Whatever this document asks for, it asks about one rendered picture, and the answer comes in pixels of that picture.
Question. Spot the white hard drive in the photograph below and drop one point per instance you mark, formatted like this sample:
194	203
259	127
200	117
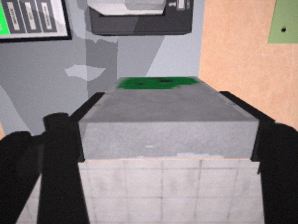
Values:
128	7
106	89
153	118

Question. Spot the black-framed status screen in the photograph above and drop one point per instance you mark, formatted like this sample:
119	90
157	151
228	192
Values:
33	21

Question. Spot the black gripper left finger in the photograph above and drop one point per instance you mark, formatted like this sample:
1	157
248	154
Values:
61	197

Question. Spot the black drive dock housing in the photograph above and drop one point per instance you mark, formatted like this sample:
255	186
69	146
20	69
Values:
177	20

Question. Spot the grey flat mat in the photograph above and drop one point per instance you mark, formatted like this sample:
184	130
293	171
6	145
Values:
46	77

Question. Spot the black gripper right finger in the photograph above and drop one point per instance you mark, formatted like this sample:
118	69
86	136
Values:
276	148

